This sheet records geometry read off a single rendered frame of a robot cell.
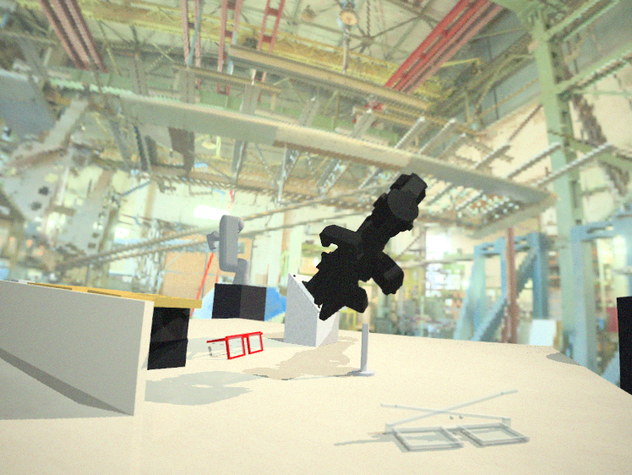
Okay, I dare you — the red glasses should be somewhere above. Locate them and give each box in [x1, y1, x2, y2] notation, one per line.
[207, 331, 263, 359]

